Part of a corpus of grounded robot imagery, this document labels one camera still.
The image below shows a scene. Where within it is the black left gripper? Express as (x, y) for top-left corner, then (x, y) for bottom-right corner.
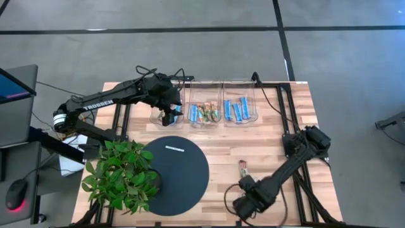
(149, 74), (185, 127)

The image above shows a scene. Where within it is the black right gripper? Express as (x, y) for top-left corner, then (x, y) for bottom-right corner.
(232, 175), (275, 222)

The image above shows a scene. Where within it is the clear plastic bin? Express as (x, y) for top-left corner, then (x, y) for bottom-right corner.
(221, 78), (259, 128)
(149, 81), (186, 130)
(186, 79), (222, 129)

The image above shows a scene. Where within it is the round dark blue woven placemat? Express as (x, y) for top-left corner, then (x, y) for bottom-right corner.
(144, 136), (210, 217)

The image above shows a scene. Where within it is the black plant pot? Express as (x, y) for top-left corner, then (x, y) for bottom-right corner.
(151, 169), (164, 197)

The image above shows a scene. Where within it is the green leafy potted plant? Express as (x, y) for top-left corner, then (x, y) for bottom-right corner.
(81, 140), (163, 216)

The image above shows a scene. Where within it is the white paper sheet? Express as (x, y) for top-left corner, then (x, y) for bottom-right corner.
(58, 136), (88, 177)

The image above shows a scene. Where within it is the black diagonal beam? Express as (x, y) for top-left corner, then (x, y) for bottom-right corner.
(28, 126), (85, 163)

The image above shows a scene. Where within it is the grey side desk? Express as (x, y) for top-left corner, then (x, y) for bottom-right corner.
(0, 141), (42, 226)

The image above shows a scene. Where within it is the computer monitor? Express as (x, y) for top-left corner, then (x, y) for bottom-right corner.
(0, 65), (39, 149)

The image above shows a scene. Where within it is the black computer mouse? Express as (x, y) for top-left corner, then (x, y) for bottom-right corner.
(5, 179), (28, 212)

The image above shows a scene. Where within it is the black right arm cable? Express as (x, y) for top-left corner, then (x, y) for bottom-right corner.
(223, 182), (254, 227)

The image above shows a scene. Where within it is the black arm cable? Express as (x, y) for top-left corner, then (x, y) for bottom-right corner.
(223, 182), (254, 227)
(135, 65), (186, 85)

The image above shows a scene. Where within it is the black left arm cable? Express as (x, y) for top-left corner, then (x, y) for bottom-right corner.
(135, 65), (186, 85)

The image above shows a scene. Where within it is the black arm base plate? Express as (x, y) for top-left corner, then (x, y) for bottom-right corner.
(282, 132), (329, 159)

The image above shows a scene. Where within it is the black power cable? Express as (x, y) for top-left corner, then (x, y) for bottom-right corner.
(251, 72), (304, 127)

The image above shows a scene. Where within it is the black aluminium table frame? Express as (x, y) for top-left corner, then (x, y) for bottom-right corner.
(74, 75), (344, 227)

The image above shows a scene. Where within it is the black mouse cable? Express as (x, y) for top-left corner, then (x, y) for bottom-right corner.
(24, 164), (64, 182)

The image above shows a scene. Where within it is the black floor cable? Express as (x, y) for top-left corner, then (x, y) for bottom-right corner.
(374, 126), (405, 149)

